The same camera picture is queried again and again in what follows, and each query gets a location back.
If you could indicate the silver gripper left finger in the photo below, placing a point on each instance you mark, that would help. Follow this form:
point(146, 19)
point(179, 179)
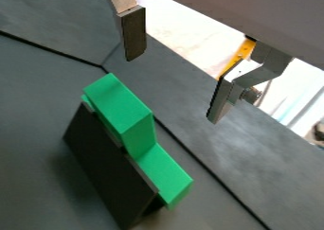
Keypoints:
point(130, 19)

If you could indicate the green bridge-shaped block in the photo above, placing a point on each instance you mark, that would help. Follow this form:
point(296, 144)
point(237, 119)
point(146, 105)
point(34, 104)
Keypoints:
point(129, 119)

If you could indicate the black angle fixture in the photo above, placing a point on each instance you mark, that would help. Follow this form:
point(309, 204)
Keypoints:
point(125, 187)

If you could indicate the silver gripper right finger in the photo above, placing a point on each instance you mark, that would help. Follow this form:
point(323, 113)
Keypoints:
point(265, 66)

